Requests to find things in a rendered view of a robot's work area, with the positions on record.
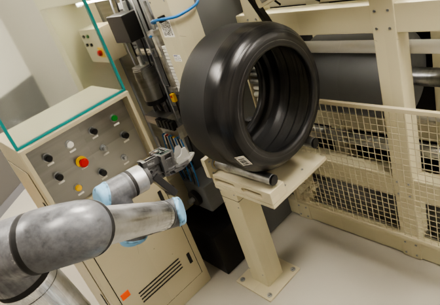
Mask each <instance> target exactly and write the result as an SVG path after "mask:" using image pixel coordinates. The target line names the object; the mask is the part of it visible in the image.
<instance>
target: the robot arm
mask: <svg viewBox="0 0 440 305"><path fill-rule="evenodd" d="M149 155H150V156H149V158H147V159H145V160H138V161H137V164H138V165H135V166H133V167H131V168H129V169H128V170H126V171H124V172H122V173H120V174H118V175H116V176H114V177H112V178H110V179H109V180H107V181H104V182H102V183H101V184H100V185H98V186H96V187H95V188H94V190H93V192H92V195H93V200H90V199H86V200H73V201H70V202H63V203H59V204H54V205H50V206H45V207H40V208H37V209H33V210H31V211H27V212H25V213H22V214H19V215H15V216H13V217H9V218H7V219H3V220H0V302H1V303H3V304H6V305H91V303H90V302H89V301H88V300H87V299H86V298H85V296H84V295H83V294H82V293H81V292H80V291H79V290H78V289H77V288H76V286H75V285H74V284H73V283H72V282H71V281H70V279H69V278H68V277H67V276H66V275H65V274H64V273H63V272H62V271H61V270H60V269H61V268H63V267H66V266H70V265H72V264H77V263H79V262H82V261H85V260H89V259H93V258H95V257H98V256H100V255H102V254H103V253H105V252H106V251H107V250H108V249H109V247H110V246H111V245H113V244H116V243H120V244H121V246H123V247H133V246H136V245H138V244H141V243H143V242H144V241H145V240H146V239H147V237H148V236H149V235H151V234H155V233H158V232H162V231H165V230H169V229H171V228H175V227H178V226H181V225H184V224H185V223H186V222H187V216H186V212H185V208H184V205H183V202H182V201H181V199H180V198H179V197H172V198H170V199H167V200H161V201H156V202H145V203H136V204H134V202H133V200H132V199H133V198H135V197H136V196H138V195H140V194H142V193H143V192H145V191H146V190H149V189H150V186H151V185H152V184H153V183H154V184H156V185H157V186H158V187H160V188H161V189H162V190H163V191H164V192H165V193H166V194H167V195H172V196H175V195H176V194H177V193H178V190H177V189H176V188H175V187H174V186H173V185H171V184H169V182H167V181H166V180H165V179H163V178H164V177H169V176H171V175H173V174H175V173H177V172H179V171H181V170H183V169H184V168H185V167H186V166H187V165H188V164H189V162H190V161H191V160H192V158H193V156H194V152H188V150H187V149H186V147H183V148H181V147H180V146H179V145H177V146H175V150H174V152H173V150H169V149H166V148H164V147H159V148H157V149H155V150H153V151H151V152H149Z"/></svg>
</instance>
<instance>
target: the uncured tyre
mask: <svg viewBox="0 0 440 305"><path fill-rule="evenodd" d="M253 67H254V68H255V70H256V73H257V78H258V82H259V97H258V102H257V106H256V110H255V112H254V115H253V117H252V119H251V120H250V122H249V124H248V125H247V126H246V122H245V118H244V93H245V89H246V84H247V81H248V78H249V75H250V73H251V70H252V69H253ZM319 100H320V81H319V76H318V70H317V67H316V63H315V60H314V58H313V55H312V53H311V51H310V50H309V48H308V47H307V45H306V43H305V42H304V40H303V39H302V38H301V36H300V35H299V34H298V33H297V32H296V31H294V30H293V29H291V28H290V27H287V26H285V25H283V24H279V23H277V22H271V21H262V22H242V23H233V24H227V25H224V26H221V27H219V28H217V29H215V30H213V31H211V32H210V33H208V34H207V35H206V36H205V37H203V38H202V39H201V40H200V41H199V43H198V44H197V45H196V46H195V47H194V49H193V50H192V52H191V54H190V56H189V58H188V60H187V62H186V64H185V67H184V70H183V73H182V76H181V82H180V87H179V109H180V114H181V119H182V122H183V125H184V128H185V131H186V133H187V135H188V137H189V138H190V140H191V141H192V143H193V144H194V145H195V147H196V148H197V149H198V150H199V151H201V152H202V153H203V154H205V155H206V156H207V157H208V158H211V159H212V160H214V161H216V162H220V163H223V164H227V165H230V166H234V167H236V168H240V169H243V170H246V171H269V170H273V169H275V168H278V167H280V166H281V165H283V164H285V163H286V162H287V161H288V160H289V159H290V158H291V157H292V156H293V155H295V154H296V153H297V152H298V151H299V149H300V148H301V147H302V146H303V145H304V143H305V141H306V140H307V138H308V136H309V135H310V132H311V130H312V128H313V125H314V122H315V119H316V115H317V112H318V105H319ZM239 156H244V157H245V158H247V159H248V160H249V161H250V162H251V163H252V165H247V166H243V165H241V163H239V162H238V161H237V160H236V159H235V157H239Z"/></svg>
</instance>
